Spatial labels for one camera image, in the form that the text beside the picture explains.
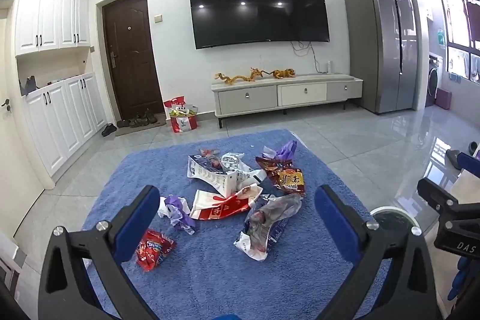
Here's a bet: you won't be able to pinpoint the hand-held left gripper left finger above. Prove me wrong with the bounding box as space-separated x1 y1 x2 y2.
37 185 162 320

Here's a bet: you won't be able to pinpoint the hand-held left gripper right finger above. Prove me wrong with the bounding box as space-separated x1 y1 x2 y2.
314 185 443 320

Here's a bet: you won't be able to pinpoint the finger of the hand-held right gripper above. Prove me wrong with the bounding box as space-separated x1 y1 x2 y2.
457 152 480 175
417 178 463 210

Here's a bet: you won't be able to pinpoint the red snack packet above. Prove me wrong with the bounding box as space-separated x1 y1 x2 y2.
135 229 177 271

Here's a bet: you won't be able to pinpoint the purple plastic bag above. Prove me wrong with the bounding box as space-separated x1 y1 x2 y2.
157 194 198 235
262 141 298 161

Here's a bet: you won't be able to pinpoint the white rimmed trash bin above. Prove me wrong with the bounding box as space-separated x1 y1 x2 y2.
369 207 421 236

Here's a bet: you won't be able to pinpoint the brown foil snack bag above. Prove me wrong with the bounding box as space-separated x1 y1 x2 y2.
256 155 306 196

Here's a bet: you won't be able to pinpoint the clear plastic bag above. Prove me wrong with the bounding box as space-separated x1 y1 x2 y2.
233 194 303 262

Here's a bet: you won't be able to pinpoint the red and white wrapper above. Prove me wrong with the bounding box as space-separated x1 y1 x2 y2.
189 183 268 221

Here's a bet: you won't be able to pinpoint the blue and white carton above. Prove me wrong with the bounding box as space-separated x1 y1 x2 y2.
187 154 249 199

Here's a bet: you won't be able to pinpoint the person's right hand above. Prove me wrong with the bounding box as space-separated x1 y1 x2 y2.
449 256 475 302

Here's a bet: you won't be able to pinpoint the purple box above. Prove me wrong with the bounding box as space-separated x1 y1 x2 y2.
436 88 453 109

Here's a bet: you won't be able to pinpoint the washing machine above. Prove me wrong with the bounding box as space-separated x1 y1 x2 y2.
425 55 446 108

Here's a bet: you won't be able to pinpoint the shoes on door mat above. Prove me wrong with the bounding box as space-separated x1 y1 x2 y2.
114 113 166 138

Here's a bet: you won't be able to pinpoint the red and grey wrapper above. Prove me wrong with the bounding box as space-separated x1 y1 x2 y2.
198 148 224 168

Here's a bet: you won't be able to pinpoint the blue fluffy rug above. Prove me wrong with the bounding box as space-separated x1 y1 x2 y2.
80 129 391 320

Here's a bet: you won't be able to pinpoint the white printed crumpled wrapper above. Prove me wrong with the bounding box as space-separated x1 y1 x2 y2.
221 152 268 190

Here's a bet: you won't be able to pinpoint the red and white gift bag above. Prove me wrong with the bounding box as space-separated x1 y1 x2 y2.
169 104 199 133

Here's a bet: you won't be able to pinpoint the balcony window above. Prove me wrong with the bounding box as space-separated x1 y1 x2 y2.
439 0 480 85

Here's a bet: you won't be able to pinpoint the white lower cabinets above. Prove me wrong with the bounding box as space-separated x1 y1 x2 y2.
22 72 107 178

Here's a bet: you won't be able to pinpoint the white cabinets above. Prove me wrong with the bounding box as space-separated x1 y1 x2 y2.
15 0 91 56
22 72 107 178

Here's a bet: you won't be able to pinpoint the white interior door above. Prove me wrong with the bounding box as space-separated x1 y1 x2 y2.
0 0 46 239

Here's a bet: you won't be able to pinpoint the grey double door fridge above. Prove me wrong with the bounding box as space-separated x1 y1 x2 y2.
341 0 419 115

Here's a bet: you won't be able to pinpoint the grey and white television stand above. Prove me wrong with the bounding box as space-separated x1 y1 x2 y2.
211 73 364 129

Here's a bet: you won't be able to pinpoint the dark brown entrance door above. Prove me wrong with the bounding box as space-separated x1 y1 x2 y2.
102 0 164 119

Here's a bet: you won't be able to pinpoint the golden dragon figurine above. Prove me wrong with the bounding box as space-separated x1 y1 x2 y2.
249 67 274 81
214 72 251 85

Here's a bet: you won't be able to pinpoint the black handbag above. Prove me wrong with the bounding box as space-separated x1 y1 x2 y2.
19 76 40 96

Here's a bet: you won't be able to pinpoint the white upper cabinets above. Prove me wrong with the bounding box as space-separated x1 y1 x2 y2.
15 0 91 56

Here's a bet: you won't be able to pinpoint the television cable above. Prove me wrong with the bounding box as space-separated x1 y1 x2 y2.
290 40 328 74

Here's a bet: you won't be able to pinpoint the black wall television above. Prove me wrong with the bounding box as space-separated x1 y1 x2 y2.
187 0 331 50

